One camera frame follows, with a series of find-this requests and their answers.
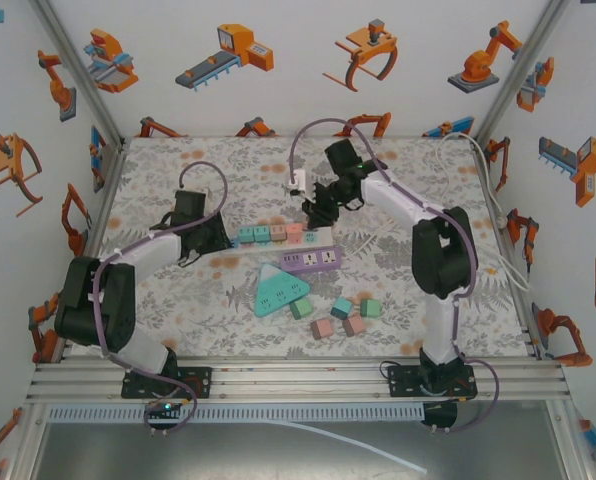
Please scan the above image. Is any purple power strip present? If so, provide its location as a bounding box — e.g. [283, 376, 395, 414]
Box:
[277, 245, 344, 274]

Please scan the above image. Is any white slotted cable duct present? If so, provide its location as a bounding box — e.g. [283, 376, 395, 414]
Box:
[46, 404, 426, 424]

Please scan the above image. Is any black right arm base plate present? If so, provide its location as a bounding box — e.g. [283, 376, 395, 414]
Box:
[387, 364, 479, 400]

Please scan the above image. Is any grey metal sheet panel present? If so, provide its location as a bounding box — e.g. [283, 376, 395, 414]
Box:
[30, 422, 567, 480]

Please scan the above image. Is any grey metal corner bracket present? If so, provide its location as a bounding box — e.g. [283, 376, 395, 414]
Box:
[93, 144, 123, 194]

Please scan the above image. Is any teal triangular power strip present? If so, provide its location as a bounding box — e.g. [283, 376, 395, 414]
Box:
[251, 262, 312, 320]

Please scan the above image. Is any wide aluminium mounting beam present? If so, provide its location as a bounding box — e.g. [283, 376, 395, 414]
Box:
[25, 357, 572, 404]

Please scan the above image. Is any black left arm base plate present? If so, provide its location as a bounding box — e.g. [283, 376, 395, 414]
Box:
[121, 366, 214, 400]

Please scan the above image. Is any floral patterned table mat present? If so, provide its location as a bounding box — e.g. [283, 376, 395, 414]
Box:
[60, 135, 544, 359]

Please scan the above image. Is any long white power strip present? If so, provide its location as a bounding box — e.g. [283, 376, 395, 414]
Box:
[230, 227, 343, 257]

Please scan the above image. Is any thin white plastic tube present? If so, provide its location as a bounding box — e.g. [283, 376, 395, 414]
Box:
[272, 419, 429, 475]

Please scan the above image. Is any aluminium side rail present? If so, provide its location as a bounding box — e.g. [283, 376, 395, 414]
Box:
[57, 139, 129, 359]
[475, 139, 547, 359]

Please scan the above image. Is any white cord with inline switch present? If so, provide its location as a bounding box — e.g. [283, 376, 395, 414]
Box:
[470, 134, 532, 294]

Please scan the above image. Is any aluminium frame post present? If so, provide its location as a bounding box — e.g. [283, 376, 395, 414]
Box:
[5, 402, 47, 480]
[472, 0, 574, 146]
[27, 0, 129, 151]
[545, 399, 595, 480]

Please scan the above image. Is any black round controller box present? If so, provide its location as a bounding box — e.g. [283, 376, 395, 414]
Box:
[420, 402, 459, 434]

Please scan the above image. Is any black controller board green LED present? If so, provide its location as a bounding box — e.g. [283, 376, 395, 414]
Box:
[142, 398, 184, 419]

